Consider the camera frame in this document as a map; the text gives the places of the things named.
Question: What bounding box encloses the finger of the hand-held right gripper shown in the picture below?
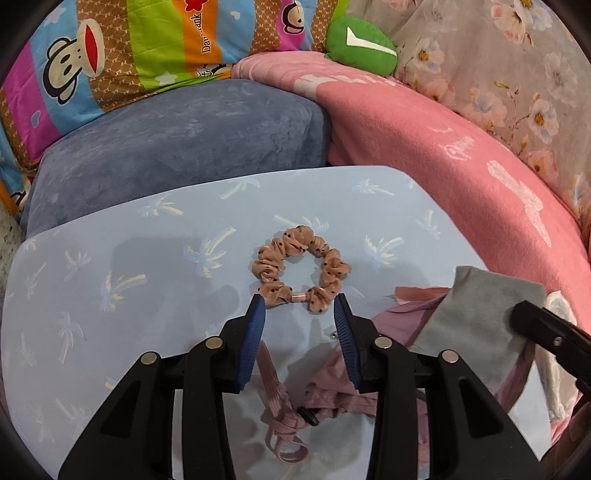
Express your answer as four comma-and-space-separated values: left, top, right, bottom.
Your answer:
508, 300, 591, 398

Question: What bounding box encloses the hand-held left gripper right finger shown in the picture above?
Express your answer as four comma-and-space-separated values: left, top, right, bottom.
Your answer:
333, 293, 543, 480

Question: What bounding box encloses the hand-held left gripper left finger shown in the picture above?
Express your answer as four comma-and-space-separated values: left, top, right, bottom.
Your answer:
58, 294, 267, 480

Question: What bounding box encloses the pink cloth bag with strap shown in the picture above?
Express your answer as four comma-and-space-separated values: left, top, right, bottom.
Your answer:
256, 285, 536, 464

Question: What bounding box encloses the grey cloth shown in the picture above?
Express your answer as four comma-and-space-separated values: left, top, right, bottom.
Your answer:
413, 265, 548, 393

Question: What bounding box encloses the beige dotted scrunchie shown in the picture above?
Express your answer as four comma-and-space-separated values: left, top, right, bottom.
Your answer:
252, 225, 345, 315

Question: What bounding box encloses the pink blanket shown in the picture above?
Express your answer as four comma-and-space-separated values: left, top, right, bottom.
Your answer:
231, 50, 591, 333

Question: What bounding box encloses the blue-grey velvet cushion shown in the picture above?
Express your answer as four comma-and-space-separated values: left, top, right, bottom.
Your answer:
19, 78, 333, 238

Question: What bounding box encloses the green plush cushion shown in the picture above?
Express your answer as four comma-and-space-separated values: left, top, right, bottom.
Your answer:
324, 16, 399, 77

